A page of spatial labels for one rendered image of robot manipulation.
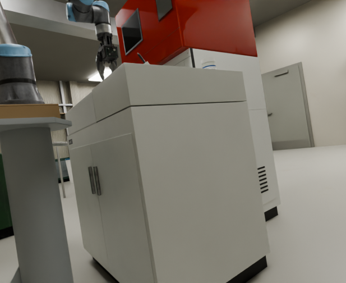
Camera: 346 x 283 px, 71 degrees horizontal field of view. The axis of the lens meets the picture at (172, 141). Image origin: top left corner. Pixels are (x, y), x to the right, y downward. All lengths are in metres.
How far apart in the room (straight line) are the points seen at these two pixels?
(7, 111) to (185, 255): 0.77
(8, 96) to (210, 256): 0.93
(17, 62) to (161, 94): 0.50
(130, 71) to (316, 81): 6.37
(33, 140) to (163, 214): 0.51
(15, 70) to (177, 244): 0.82
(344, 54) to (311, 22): 1.11
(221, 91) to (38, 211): 0.85
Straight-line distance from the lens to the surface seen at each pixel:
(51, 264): 1.00
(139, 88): 0.86
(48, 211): 0.96
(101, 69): 1.24
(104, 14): 1.31
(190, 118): 0.96
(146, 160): 0.82
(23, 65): 1.02
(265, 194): 1.91
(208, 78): 1.07
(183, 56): 1.59
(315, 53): 7.11
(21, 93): 0.98
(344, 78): 6.89
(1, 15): 1.26
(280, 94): 7.19
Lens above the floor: 0.68
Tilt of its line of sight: level
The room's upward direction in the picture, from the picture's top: 9 degrees counter-clockwise
